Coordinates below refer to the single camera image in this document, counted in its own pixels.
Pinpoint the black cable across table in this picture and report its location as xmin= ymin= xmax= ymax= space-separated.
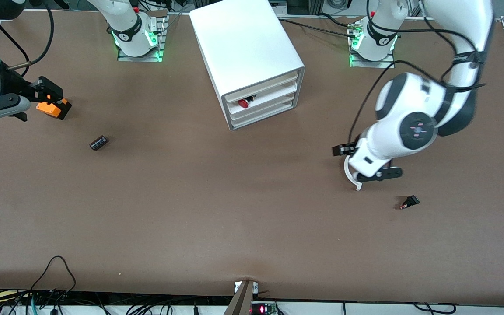
xmin=278 ymin=17 xmax=353 ymax=38

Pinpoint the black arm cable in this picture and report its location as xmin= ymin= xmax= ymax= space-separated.
xmin=348 ymin=0 xmax=487 ymax=140
xmin=0 ymin=0 xmax=55 ymax=70

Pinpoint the white drawer cabinet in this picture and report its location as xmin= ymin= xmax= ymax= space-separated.
xmin=189 ymin=0 xmax=306 ymax=131

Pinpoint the orange plastic gripper attachment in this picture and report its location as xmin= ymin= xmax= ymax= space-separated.
xmin=36 ymin=99 xmax=70 ymax=119

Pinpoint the metal mount post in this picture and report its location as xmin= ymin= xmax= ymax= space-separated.
xmin=224 ymin=280 xmax=258 ymax=315

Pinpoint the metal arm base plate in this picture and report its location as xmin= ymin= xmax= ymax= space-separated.
xmin=117 ymin=13 xmax=167 ymax=63
xmin=349 ymin=22 xmax=396 ymax=69

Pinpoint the black cable bundle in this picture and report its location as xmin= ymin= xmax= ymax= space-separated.
xmin=0 ymin=287 xmax=235 ymax=315

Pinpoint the device with red display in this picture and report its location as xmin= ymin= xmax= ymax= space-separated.
xmin=250 ymin=302 xmax=277 ymax=315

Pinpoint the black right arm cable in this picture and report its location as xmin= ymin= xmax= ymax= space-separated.
xmin=0 ymin=0 xmax=55 ymax=70

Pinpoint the white plastic drawer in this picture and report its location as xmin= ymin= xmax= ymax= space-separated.
xmin=230 ymin=97 xmax=299 ymax=130
xmin=227 ymin=84 xmax=299 ymax=115
xmin=225 ymin=71 xmax=299 ymax=103

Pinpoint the black looped cable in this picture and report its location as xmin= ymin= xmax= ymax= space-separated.
xmin=29 ymin=256 xmax=77 ymax=302

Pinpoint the white half ring clamp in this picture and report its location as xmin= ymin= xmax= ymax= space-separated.
xmin=343 ymin=155 xmax=363 ymax=192

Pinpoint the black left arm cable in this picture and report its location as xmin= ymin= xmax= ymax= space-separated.
xmin=348 ymin=0 xmax=487 ymax=140

